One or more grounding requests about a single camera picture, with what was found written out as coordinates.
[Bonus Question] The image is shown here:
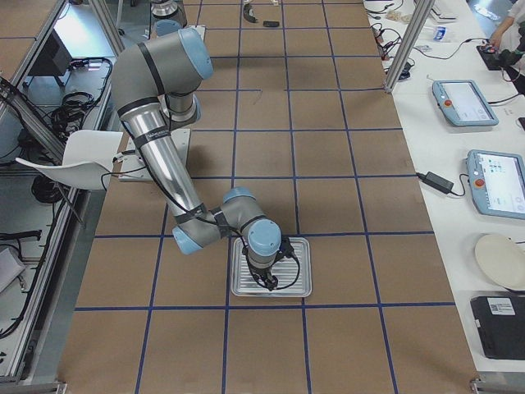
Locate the black power adapter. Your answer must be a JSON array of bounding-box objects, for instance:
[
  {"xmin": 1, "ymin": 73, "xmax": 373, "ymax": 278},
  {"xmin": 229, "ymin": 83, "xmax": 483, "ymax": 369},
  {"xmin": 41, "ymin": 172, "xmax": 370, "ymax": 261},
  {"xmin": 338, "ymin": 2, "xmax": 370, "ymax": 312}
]
[{"xmin": 417, "ymin": 172, "xmax": 454, "ymax": 195}]

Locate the far teach pendant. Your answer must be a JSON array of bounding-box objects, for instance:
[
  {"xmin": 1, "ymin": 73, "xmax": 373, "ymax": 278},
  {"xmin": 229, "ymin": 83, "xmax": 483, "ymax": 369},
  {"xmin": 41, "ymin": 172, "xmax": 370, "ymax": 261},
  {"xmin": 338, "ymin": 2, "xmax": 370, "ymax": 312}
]
[{"xmin": 431, "ymin": 80, "xmax": 499, "ymax": 127}]

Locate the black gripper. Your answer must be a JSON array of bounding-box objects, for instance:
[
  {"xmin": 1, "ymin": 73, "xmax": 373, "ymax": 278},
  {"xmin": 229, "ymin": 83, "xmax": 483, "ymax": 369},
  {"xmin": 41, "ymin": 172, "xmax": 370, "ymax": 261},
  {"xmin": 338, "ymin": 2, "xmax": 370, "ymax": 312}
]
[{"xmin": 248, "ymin": 263, "xmax": 278, "ymax": 290}]

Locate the black laptop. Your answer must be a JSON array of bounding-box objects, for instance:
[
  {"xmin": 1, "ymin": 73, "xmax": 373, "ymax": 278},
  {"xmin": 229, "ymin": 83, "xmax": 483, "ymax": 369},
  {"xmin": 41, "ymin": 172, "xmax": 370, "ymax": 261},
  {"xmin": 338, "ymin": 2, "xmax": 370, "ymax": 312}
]
[{"xmin": 470, "ymin": 296, "xmax": 524, "ymax": 360}]

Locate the white chair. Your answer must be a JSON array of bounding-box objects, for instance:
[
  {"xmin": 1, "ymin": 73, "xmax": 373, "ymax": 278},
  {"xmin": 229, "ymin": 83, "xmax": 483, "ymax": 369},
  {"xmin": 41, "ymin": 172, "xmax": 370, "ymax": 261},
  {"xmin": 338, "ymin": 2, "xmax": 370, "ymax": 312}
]
[{"xmin": 16, "ymin": 130, "xmax": 123, "ymax": 190}]

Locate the olive brake shoe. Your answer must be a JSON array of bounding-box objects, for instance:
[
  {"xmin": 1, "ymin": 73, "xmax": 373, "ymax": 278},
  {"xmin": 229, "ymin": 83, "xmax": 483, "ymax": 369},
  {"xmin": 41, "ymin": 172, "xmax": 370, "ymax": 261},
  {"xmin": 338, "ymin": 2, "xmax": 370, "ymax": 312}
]
[{"xmin": 243, "ymin": 1, "xmax": 258, "ymax": 24}]

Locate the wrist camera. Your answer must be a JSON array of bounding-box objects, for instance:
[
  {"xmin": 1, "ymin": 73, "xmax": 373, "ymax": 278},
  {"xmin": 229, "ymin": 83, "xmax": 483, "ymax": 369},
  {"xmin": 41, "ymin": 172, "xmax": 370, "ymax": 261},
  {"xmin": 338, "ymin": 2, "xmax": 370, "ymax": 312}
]
[{"xmin": 279, "ymin": 236, "xmax": 294, "ymax": 259}]

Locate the near teach pendant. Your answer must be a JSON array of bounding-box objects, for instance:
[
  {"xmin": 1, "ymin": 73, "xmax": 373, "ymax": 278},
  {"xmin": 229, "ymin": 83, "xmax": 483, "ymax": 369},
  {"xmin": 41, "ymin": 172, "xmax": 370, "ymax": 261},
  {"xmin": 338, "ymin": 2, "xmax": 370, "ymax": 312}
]
[{"xmin": 466, "ymin": 149, "xmax": 524, "ymax": 220}]

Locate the aluminium frame post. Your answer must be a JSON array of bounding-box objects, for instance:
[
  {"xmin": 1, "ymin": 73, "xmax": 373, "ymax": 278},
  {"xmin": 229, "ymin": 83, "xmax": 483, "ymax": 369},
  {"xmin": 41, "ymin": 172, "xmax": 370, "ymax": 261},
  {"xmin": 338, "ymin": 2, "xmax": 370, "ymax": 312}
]
[{"xmin": 384, "ymin": 0, "xmax": 434, "ymax": 94}]

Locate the beige round plate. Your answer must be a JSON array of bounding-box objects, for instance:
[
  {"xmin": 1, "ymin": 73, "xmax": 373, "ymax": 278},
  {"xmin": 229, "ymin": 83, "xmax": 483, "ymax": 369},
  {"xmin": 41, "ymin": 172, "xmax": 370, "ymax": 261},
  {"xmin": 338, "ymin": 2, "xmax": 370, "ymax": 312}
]
[{"xmin": 474, "ymin": 234, "xmax": 524, "ymax": 292}]

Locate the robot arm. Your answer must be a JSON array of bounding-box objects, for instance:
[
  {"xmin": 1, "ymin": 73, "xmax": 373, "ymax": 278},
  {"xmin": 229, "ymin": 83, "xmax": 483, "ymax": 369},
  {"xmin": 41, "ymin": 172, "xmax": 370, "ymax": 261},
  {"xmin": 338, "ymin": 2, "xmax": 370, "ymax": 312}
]
[{"xmin": 112, "ymin": 28, "xmax": 283, "ymax": 290}]

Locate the teach pendant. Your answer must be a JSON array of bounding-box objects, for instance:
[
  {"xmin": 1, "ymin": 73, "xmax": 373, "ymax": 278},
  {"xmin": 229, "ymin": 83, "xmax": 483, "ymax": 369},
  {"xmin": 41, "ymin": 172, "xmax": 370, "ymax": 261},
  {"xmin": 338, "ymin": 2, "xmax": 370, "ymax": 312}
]
[
  {"xmin": 431, "ymin": 80, "xmax": 499, "ymax": 127},
  {"xmin": 466, "ymin": 149, "xmax": 524, "ymax": 220}
]

